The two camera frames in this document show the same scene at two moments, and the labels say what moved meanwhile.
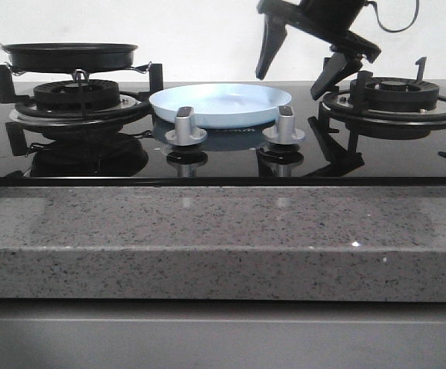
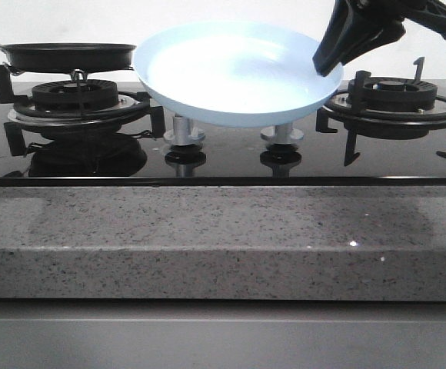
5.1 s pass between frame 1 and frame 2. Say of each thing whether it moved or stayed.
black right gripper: moved
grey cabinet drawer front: stayed
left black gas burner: stayed
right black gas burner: stayed
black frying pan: stayed
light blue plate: moved
